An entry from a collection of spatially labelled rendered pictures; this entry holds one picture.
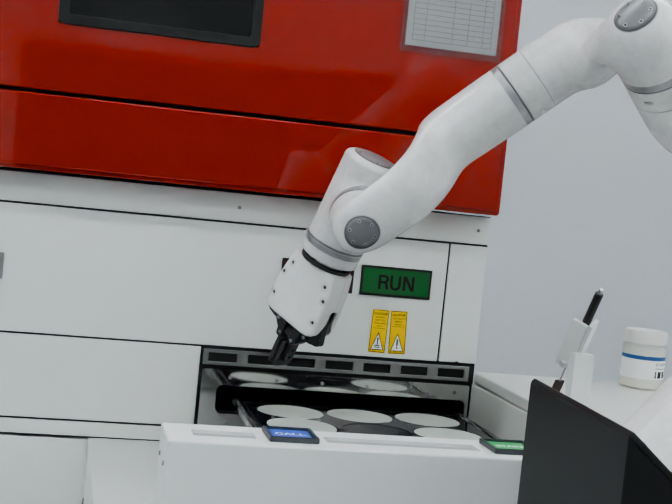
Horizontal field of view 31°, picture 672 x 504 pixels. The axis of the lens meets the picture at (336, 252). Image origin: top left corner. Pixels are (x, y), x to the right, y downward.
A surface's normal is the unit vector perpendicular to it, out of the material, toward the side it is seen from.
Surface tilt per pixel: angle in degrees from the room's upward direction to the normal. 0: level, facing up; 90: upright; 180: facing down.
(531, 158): 90
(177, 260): 90
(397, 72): 90
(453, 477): 90
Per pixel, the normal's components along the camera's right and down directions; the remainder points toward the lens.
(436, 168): 0.64, -0.17
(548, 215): 0.22, 0.07
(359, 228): -0.04, 0.26
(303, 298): -0.62, -0.01
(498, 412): -0.97, -0.09
